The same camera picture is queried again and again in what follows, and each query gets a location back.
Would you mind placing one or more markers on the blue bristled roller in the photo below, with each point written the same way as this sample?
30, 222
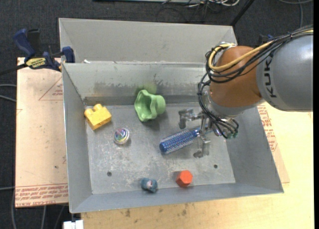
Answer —
178, 141

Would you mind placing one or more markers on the grey metal bin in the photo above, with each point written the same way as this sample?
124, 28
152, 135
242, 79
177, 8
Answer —
139, 163

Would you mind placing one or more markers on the blue-grey small toy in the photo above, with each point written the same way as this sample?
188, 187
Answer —
149, 185

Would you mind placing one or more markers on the yellow toy brick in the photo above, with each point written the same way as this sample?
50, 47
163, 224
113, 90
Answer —
97, 116

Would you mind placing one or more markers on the green wavy cup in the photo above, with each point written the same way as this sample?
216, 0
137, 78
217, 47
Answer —
145, 105

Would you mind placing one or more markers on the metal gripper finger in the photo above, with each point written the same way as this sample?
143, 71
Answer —
185, 114
204, 145

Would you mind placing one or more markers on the clear ball with coloured swirls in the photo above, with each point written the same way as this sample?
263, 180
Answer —
121, 136

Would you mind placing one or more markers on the orange hexagonal block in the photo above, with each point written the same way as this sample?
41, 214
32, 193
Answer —
184, 178

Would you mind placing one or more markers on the brown cardboard board red print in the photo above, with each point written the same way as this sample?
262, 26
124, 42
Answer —
37, 128

